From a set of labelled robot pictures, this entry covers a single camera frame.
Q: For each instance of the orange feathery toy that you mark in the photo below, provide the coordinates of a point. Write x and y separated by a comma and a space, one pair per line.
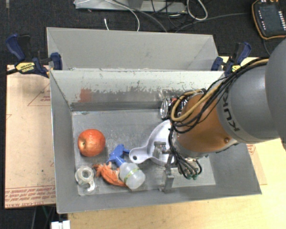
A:
110, 175

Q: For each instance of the brown cardboard board, red print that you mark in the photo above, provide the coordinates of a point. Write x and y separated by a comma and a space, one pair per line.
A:
28, 137

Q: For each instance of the white measuring cup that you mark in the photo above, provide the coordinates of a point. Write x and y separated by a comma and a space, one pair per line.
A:
159, 133

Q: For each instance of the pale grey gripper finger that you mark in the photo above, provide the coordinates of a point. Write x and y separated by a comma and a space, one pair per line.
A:
168, 180
160, 149

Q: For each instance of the clear spray bottle, blue head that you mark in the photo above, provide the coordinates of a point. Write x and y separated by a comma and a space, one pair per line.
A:
131, 174

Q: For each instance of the red apple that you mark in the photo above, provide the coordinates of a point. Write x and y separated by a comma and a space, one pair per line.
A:
91, 142

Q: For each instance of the grey metal bin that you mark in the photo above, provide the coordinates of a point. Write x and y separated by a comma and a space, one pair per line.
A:
124, 118

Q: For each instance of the clear round glass thing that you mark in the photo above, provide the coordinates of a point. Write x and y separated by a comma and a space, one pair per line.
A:
164, 108

